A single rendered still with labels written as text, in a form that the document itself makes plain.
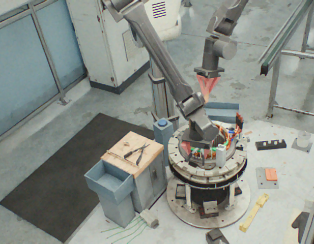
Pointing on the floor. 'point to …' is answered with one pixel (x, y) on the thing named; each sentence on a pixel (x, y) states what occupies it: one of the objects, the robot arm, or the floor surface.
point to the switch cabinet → (106, 47)
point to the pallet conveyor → (274, 58)
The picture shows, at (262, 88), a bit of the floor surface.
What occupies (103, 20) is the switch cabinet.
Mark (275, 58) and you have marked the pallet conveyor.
